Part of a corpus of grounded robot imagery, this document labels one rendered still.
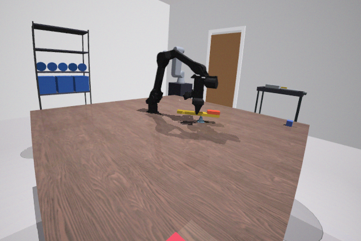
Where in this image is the red rectangular block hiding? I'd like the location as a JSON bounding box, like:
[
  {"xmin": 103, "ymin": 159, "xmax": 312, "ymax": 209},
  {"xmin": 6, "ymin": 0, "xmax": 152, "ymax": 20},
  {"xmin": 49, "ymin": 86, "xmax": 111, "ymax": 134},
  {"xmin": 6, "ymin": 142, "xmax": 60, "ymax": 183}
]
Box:
[{"xmin": 166, "ymin": 232, "xmax": 185, "ymax": 241}]

